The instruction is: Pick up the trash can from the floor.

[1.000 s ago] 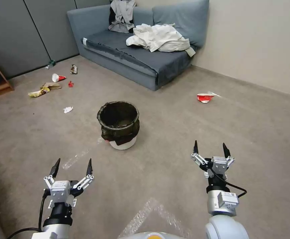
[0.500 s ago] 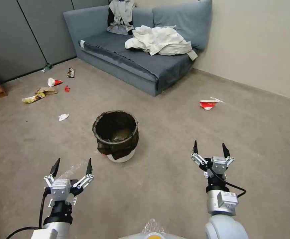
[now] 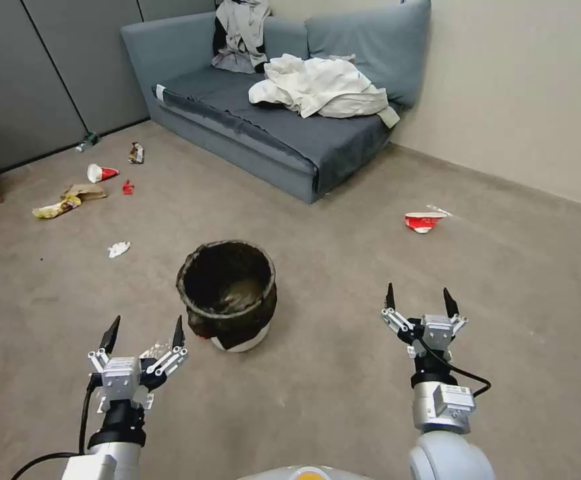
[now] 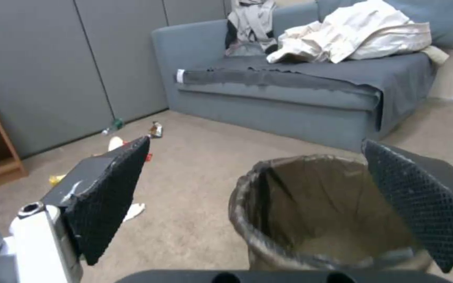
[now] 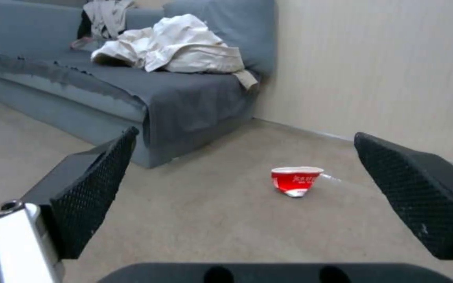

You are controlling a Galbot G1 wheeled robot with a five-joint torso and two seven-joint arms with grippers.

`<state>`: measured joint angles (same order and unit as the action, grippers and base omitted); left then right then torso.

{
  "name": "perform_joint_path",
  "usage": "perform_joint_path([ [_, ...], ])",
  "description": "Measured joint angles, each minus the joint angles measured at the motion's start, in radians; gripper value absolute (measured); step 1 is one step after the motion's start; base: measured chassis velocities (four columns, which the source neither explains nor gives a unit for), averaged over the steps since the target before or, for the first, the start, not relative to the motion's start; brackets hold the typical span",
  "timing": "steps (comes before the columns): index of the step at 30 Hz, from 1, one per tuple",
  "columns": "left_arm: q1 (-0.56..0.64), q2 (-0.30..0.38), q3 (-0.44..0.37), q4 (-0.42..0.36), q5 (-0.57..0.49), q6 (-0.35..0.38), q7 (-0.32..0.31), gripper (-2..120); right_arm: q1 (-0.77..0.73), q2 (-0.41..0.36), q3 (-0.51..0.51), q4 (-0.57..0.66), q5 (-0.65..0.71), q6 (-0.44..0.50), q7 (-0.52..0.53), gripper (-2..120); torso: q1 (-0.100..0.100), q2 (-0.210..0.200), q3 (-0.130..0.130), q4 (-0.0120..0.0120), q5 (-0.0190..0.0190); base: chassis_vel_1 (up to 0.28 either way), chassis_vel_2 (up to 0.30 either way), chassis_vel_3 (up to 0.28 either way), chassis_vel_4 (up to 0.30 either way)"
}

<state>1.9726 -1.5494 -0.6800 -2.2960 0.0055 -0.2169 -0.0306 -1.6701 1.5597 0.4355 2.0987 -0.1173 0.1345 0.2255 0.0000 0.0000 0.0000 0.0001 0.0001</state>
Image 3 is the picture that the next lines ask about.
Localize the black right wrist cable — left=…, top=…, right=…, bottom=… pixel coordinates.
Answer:
left=416, top=337, right=492, bottom=397

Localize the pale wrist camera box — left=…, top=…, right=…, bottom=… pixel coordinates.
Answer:
left=422, top=313, right=454, bottom=354
left=100, top=355, right=139, bottom=401

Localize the white robot front shell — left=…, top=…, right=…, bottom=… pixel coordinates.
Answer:
left=234, top=464, right=367, bottom=480

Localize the grey and white jacket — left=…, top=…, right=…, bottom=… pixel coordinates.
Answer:
left=211, top=0, right=273, bottom=75

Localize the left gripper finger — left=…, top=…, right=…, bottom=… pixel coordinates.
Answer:
left=145, top=315, right=189, bottom=378
left=88, top=315, right=121, bottom=374

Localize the red and white paper cup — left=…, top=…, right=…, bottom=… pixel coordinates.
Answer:
left=86, top=163, right=120, bottom=184

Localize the blue-grey sofa back cushion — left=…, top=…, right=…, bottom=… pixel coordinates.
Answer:
left=304, top=0, right=432, bottom=110

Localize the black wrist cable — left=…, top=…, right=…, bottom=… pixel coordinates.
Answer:
left=7, top=383, right=103, bottom=480
left=416, top=337, right=492, bottom=397

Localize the dark grey seat cover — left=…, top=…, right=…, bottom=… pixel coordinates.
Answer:
left=150, top=63, right=392, bottom=177

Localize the crumpled white garment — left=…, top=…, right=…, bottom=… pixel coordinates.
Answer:
left=248, top=53, right=389, bottom=119

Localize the brown paper bag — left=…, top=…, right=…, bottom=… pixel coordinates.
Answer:
left=60, top=183, right=108, bottom=202

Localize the yellow chip bag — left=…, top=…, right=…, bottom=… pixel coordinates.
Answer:
left=32, top=195, right=82, bottom=220

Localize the crushed red paper cup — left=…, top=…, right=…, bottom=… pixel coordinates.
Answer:
left=404, top=211, right=447, bottom=237

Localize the crumpled clear plastic wrapper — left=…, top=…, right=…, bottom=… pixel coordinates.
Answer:
left=139, top=339, right=177, bottom=362

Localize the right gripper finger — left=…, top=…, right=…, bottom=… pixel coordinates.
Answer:
left=380, top=283, right=413, bottom=337
left=443, top=287, right=469, bottom=337

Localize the white round trash can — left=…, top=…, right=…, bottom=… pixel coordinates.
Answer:
left=208, top=319, right=273, bottom=355

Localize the blue-grey fabric sofa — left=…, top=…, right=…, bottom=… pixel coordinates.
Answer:
left=120, top=0, right=432, bottom=205

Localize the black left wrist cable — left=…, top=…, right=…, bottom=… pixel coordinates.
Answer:
left=7, top=383, right=103, bottom=480

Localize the black bin liner bag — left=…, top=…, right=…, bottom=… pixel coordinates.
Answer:
left=176, top=240, right=279, bottom=346

